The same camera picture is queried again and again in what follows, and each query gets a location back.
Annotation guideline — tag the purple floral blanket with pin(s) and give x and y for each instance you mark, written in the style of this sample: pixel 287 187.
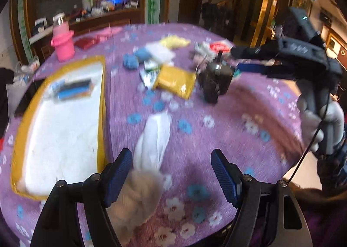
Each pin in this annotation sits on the purple floral blanket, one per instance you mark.
pixel 217 133

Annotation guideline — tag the beige plush cloth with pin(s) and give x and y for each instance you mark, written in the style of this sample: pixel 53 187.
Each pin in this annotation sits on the beige plush cloth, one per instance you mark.
pixel 138 203

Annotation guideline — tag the white tray with yellow rim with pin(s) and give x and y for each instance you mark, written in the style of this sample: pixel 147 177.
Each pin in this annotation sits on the white tray with yellow rim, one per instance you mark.
pixel 62 141

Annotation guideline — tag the pink bottle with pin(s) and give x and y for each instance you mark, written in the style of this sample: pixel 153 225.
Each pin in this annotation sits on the pink bottle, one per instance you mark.
pixel 63 46

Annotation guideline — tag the blue and black sponge packet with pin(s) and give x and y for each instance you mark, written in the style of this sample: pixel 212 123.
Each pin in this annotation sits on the blue and black sponge packet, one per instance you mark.
pixel 73 91

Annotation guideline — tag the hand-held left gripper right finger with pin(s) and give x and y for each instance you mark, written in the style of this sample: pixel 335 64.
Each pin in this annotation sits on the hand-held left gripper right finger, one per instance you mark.
pixel 225 179

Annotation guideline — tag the wooden counter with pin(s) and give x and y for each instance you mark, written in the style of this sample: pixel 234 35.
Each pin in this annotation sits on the wooden counter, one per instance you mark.
pixel 108 19

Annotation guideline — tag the red and white packet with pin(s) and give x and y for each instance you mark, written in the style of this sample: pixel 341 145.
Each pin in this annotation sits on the red and white packet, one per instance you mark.
pixel 221 46

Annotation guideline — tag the white and green packet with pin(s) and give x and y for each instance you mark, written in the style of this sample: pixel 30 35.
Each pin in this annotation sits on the white and green packet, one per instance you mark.
pixel 149 74

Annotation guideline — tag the yellow packet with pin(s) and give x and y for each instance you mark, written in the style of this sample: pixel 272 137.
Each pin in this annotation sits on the yellow packet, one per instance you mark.
pixel 176 81

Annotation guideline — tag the brown fuzzy cloth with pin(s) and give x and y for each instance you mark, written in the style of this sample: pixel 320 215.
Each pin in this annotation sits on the brown fuzzy cloth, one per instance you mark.
pixel 311 195

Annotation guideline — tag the person's right hand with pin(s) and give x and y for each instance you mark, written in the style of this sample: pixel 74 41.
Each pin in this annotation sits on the person's right hand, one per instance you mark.
pixel 337 119

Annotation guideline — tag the white sponge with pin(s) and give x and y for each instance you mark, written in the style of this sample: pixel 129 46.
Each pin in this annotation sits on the white sponge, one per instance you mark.
pixel 160 52

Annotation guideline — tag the pink fuzzy cloth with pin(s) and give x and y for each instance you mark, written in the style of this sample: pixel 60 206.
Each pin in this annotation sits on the pink fuzzy cloth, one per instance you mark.
pixel 197 59

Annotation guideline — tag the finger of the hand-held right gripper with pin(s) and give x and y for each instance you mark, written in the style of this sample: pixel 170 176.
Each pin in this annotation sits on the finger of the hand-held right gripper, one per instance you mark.
pixel 250 68
pixel 254 51

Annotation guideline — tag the white towel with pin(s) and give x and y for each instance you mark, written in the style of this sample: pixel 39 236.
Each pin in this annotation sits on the white towel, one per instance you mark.
pixel 154 138

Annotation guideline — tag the yellow cloth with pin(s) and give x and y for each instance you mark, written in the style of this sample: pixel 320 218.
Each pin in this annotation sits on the yellow cloth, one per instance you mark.
pixel 174 41

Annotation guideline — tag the white plastic bag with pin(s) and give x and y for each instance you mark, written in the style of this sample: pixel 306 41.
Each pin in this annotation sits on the white plastic bag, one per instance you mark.
pixel 17 78

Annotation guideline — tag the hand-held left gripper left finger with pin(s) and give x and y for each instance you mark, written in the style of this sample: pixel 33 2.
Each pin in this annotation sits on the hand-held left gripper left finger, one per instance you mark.
pixel 119 179

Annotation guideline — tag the black electric motor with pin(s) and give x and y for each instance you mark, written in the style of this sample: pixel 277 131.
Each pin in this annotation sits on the black electric motor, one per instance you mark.
pixel 217 77

